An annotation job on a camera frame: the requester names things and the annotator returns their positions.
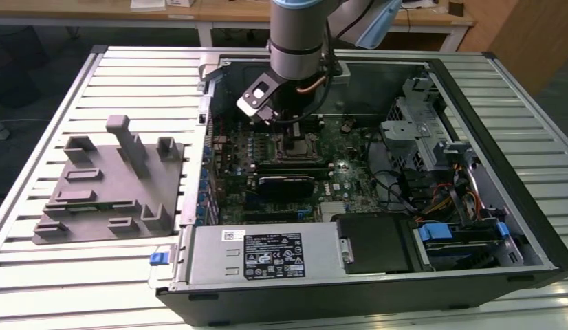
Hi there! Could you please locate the white cardboard box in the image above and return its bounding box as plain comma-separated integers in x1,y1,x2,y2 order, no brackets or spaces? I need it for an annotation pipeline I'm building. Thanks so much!
129,0,167,10

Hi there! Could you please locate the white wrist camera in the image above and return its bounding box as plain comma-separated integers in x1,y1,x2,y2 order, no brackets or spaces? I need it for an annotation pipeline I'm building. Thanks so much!
234,71,285,125

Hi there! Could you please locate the grey parts rack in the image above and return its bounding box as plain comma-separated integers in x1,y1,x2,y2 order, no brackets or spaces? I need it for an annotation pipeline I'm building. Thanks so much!
30,115,186,245

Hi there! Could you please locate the silver metal drive cage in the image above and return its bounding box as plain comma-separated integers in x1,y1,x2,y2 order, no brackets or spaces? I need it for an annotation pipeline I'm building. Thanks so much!
378,77,454,173

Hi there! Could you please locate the black plastic fan shroud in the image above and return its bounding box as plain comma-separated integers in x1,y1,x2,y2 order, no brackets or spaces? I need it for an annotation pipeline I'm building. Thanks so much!
330,212,425,276

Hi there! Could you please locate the green motherboard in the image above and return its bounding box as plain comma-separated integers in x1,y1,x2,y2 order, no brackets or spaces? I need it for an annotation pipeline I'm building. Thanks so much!
207,115,406,224

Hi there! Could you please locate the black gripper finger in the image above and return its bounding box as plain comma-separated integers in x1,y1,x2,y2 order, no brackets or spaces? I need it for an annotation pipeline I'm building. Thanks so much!
282,116,309,142

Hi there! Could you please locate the black open PC case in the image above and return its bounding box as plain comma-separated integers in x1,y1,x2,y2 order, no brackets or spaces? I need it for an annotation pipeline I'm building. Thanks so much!
147,51,568,327

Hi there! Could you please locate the black camera cable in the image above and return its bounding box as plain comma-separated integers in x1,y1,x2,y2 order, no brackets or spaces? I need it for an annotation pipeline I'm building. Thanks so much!
318,0,377,111

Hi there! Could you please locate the small silver heatsink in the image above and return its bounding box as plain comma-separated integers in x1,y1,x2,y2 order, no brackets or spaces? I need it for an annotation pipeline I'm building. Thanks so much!
318,201,349,219

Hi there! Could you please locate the coloured wire bundle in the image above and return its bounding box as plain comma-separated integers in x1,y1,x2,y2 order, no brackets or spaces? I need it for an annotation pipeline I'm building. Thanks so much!
413,164,483,223

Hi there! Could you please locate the black RAM slot bank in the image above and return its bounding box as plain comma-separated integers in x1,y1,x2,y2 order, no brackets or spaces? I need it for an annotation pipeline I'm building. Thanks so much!
249,113,325,133
253,162,334,178

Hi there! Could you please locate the blue disk carrier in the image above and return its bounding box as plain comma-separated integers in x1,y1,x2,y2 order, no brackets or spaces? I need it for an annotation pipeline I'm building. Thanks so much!
418,222,454,244

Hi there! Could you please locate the black expansion slot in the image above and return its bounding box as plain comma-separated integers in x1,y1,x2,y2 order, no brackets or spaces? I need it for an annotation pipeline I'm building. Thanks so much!
242,210,307,223

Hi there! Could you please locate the CPU socket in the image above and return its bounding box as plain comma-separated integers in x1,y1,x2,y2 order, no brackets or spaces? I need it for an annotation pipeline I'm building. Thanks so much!
273,133,322,164

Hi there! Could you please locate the black graphics card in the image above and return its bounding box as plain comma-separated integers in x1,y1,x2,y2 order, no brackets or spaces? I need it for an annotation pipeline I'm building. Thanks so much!
257,175,315,201

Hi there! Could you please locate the copper coloured cable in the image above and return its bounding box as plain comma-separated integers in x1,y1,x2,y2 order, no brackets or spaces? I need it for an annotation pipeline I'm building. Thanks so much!
295,76,329,94

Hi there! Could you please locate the silver power supply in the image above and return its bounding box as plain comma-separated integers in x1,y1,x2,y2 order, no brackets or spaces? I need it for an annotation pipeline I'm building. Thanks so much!
183,221,346,286

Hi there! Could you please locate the wooden cabinet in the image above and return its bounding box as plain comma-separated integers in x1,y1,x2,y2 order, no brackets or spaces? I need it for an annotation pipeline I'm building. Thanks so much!
457,0,568,96

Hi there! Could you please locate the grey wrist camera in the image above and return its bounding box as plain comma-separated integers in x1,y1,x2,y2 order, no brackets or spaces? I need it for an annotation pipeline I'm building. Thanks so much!
330,60,354,82

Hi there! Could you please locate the wooden desk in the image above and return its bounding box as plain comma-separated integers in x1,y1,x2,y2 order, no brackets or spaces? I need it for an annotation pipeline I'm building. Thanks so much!
0,0,477,52

